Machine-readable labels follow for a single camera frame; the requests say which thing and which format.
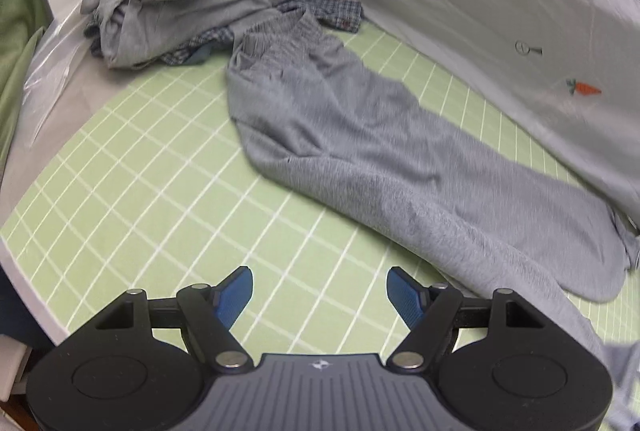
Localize grey sweatpants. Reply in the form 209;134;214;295
227;9;639;430

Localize green grid cutting mat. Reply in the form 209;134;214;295
0;19;640;431

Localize clear plastic bag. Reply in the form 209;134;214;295
16;3;89;148

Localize blue plaid shirt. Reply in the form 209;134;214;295
83;0;366;67

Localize green fabric at left edge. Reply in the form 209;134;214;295
0;0;52;165

